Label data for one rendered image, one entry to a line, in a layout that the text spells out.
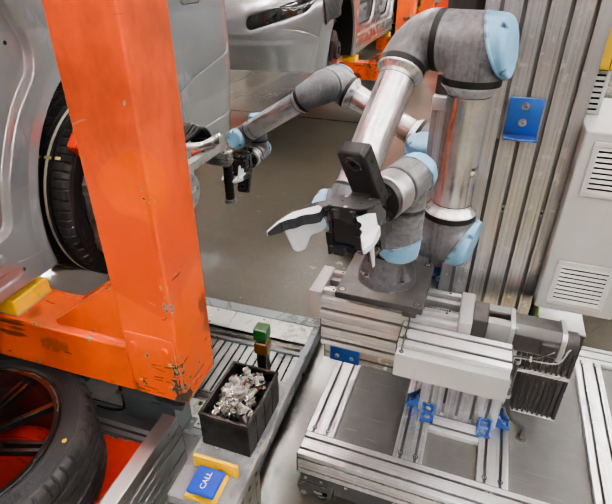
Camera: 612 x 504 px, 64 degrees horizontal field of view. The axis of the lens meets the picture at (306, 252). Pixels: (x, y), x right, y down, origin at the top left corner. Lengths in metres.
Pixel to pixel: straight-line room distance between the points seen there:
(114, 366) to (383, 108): 0.97
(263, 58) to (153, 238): 3.13
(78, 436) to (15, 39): 1.03
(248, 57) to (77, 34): 3.15
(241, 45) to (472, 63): 3.21
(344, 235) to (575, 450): 1.33
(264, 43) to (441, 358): 3.22
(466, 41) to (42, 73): 1.10
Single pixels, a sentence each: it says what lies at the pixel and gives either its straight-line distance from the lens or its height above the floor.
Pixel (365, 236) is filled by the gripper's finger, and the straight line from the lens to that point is 0.61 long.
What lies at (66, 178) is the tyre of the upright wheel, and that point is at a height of 0.99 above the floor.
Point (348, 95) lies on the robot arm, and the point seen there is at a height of 1.13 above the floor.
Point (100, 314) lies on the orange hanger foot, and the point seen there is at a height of 0.75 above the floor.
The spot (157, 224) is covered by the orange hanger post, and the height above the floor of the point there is 1.06.
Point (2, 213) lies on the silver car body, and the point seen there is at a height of 0.96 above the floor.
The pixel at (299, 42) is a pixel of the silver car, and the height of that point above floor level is 0.99.
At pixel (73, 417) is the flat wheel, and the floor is 0.50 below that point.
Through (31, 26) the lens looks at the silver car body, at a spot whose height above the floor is 1.39.
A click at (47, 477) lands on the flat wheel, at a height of 0.50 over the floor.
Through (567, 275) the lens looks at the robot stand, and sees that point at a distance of 1.38.
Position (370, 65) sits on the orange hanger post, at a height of 0.66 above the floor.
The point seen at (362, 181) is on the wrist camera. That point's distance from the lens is 0.71.
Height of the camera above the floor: 1.54
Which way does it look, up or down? 31 degrees down
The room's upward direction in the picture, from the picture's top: straight up
